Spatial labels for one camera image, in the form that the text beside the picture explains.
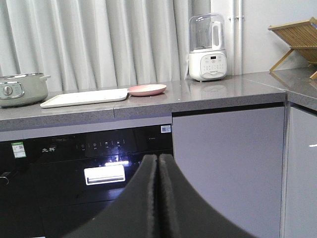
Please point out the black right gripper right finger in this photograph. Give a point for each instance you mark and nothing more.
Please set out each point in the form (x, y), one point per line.
(184, 213)

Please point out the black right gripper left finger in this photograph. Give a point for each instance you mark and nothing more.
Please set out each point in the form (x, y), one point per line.
(132, 214)

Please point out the pink round plate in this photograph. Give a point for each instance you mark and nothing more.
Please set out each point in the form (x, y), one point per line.
(147, 90)

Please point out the cream bear serving tray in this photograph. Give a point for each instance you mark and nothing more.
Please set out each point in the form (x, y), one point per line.
(84, 98)

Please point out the black drawer sterilizer cabinet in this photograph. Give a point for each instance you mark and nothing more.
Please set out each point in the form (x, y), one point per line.
(75, 176)

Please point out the grey cabinet door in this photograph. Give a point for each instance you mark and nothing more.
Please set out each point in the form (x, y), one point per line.
(234, 161)

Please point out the white side cabinet door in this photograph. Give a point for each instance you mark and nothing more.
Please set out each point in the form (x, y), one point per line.
(301, 181)

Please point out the white blender appliance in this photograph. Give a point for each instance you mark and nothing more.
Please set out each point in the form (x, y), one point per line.
(207, 53)

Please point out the green electric cooking pot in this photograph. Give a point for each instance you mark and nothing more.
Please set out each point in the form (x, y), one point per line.
(23, 89)

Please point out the white curtain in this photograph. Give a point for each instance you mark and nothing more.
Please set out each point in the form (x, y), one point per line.
(93, 44)

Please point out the wooden dish rack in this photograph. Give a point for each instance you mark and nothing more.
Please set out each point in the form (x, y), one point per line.
(300, 36)

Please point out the white wall pipe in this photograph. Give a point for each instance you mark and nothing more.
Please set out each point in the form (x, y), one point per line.
(236, 19)

